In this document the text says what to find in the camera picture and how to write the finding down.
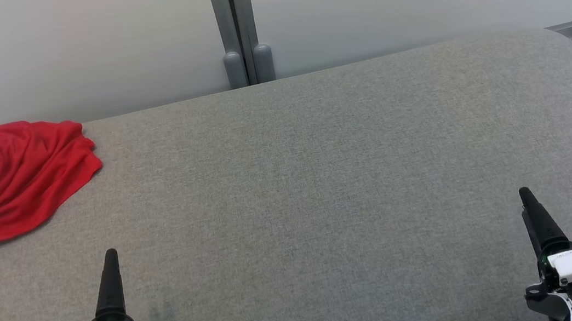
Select grey vertical frame post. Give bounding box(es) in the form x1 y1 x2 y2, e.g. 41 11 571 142
207 0 263 90

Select red shorts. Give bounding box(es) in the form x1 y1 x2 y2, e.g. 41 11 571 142
0 112 112 244

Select grey fabric sofa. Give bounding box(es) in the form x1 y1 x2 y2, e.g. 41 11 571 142
0 22 572 321

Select grey round-topped cylinder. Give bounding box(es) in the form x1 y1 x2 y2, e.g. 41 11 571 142
222 49 249 90
251 43 277 84

